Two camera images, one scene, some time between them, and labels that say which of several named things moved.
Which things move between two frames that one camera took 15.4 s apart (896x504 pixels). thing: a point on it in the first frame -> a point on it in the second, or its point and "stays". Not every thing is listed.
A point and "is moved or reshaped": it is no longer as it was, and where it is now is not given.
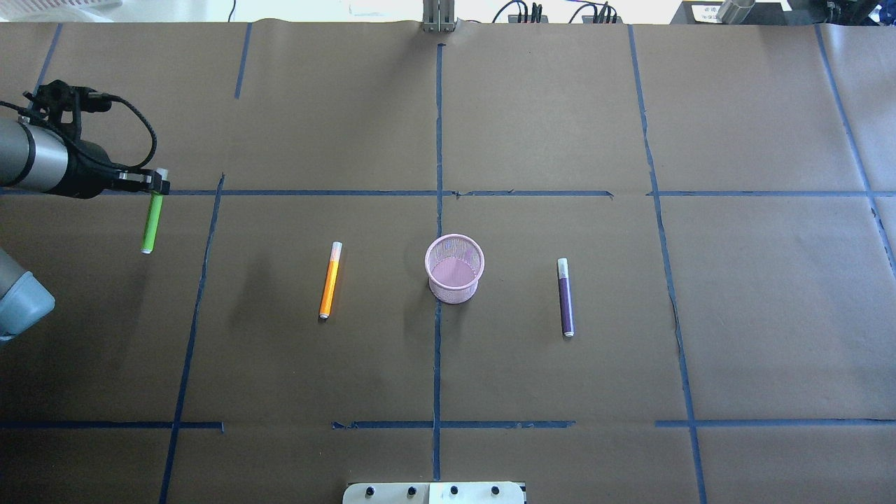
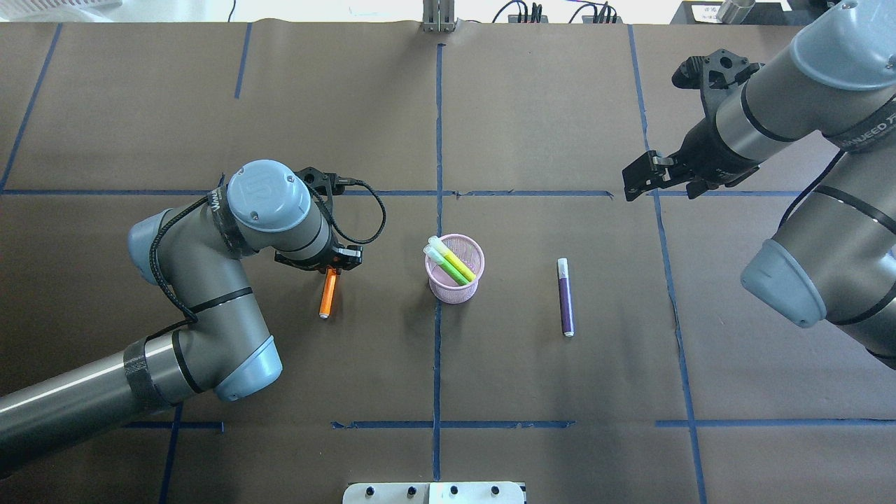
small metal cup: x=733 y=12 stays
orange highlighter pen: x=330 y=278 stays
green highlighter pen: x=152 y=223 is moved or reshaped
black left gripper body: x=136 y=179 -> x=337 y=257
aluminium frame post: x=438 y=16 stays
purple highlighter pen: x=566 y=305 stays
